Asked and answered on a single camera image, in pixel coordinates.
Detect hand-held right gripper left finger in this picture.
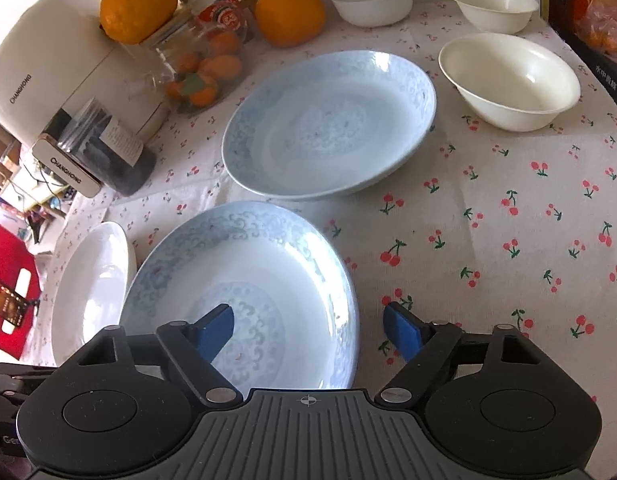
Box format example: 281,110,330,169
78,304,244,407

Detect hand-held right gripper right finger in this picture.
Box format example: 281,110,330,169
379,302,537,406

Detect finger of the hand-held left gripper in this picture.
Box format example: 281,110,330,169
0,362,56,408

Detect blue patterned plate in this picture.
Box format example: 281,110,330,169
119,201,360,391
222,50,437,201

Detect brown printed packet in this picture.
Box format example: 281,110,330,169
0,272,29,333

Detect plain white plate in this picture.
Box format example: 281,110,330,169
51,221,136,367

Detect cherry print tablecloth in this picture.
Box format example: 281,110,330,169
36,0,617,466

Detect red plastic item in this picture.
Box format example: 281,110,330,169
0,217,44,351

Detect dark jar with label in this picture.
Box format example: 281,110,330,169
58,100,156,196

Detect clear bag of small oranges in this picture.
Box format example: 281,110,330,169
121,25,249,116

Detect glass jar with red label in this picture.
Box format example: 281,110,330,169
196,0,256,43

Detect dark and white cardboard box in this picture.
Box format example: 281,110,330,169
549,10,617,121

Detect white kitchen appliance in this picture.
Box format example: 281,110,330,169
0,0,172,198

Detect small white bowl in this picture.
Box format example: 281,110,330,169
330,0,414,27

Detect large orange with leaves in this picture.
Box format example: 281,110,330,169
98,0,186,45

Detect small cream bowl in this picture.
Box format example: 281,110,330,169
449,0,539,36

